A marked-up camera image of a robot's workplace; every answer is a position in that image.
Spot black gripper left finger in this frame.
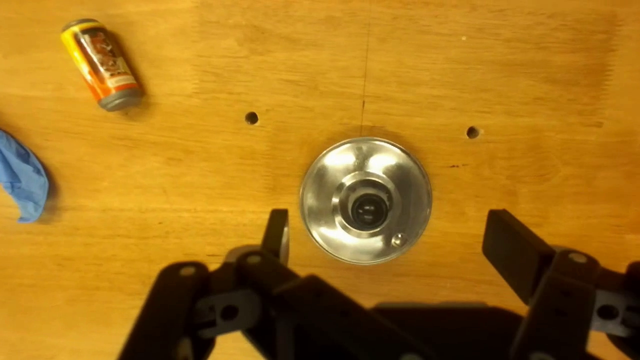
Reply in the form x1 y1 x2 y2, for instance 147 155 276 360
117 207 428 360

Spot blue rubber glove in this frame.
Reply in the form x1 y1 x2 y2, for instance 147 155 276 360
0 129 51 224

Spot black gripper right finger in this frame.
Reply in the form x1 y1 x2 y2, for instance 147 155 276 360
479 208 640 360

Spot silver metal cup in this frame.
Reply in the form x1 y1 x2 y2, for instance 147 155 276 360
297 136 434 266

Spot small orange drink can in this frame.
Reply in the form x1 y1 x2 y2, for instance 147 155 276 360
57 18 147 113

